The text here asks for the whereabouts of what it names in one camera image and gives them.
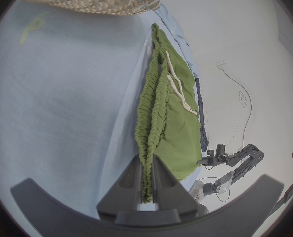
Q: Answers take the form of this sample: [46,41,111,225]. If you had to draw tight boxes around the green shorts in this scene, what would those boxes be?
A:
[136,23,203,204]

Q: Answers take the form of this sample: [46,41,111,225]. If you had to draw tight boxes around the pale blue quilt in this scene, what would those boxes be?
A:
[153,3,200,79]

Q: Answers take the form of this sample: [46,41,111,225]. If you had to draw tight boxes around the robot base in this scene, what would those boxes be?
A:
[188,180,204,203]

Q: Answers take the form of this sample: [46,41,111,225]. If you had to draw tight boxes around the dark blue garment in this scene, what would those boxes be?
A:
[194,78,210,154]

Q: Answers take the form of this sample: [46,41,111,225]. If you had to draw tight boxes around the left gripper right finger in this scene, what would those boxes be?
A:
[151,154,209,216]

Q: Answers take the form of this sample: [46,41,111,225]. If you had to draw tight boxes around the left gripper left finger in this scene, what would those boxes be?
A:
[96,154,143,219]

